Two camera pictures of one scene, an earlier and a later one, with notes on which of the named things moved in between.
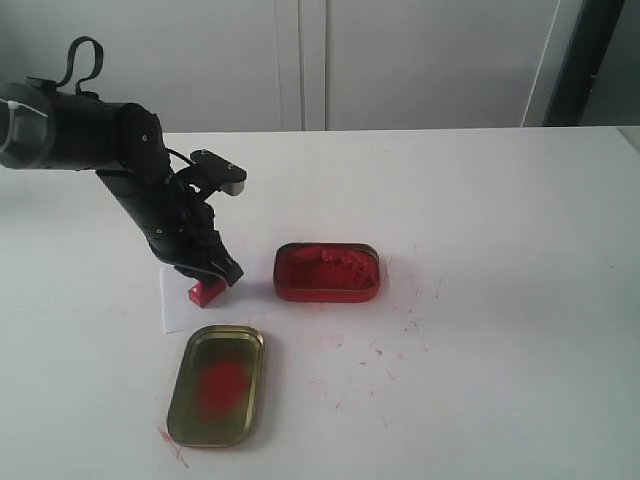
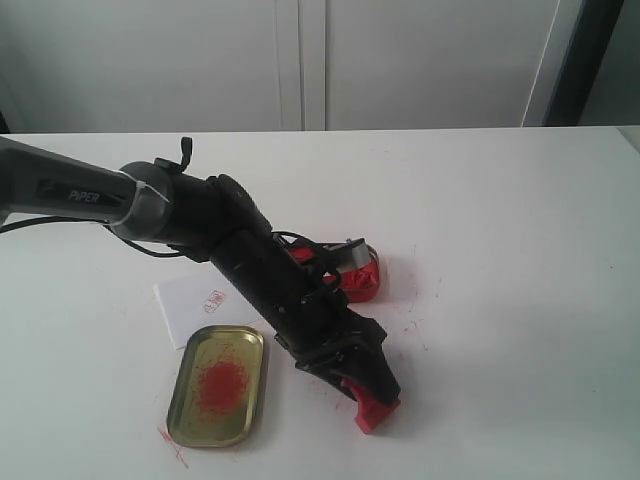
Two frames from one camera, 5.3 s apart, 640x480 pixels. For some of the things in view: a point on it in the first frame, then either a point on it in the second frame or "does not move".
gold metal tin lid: [215, 393] does not move
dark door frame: [600, 83] does not move
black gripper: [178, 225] → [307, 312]
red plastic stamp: [202, 291] → [371, 411]
